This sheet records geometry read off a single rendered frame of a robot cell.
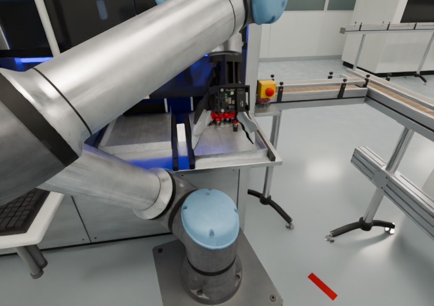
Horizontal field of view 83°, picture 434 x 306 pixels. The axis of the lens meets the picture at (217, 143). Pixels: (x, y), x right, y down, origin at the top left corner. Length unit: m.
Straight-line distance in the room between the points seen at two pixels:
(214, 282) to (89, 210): 1.09
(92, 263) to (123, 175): 1.37
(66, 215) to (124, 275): 0.48
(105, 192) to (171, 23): 0.29
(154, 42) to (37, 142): 0.14
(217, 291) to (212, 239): 0.16
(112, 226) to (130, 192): 1.18
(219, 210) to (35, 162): 0.36
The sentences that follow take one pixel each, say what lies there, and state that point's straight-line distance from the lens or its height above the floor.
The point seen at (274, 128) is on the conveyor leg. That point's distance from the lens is 1.49.
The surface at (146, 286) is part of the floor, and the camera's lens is 1.62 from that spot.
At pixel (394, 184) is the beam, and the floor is 0.52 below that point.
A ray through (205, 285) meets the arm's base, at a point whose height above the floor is 0.85.
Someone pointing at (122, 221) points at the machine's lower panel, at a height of 0.24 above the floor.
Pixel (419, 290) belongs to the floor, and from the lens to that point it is 1.92.
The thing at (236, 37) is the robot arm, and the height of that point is 1.31.
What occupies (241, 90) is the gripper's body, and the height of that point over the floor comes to 1.22.
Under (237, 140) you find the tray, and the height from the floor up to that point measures 0.88.
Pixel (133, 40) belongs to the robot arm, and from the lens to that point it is 0.27.
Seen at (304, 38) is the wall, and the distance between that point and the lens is 6.45.
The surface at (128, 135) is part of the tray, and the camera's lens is 1.09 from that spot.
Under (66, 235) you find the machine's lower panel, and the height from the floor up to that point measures 0.18.
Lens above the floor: 1.39
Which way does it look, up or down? 32 degrees down
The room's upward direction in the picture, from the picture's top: straight up
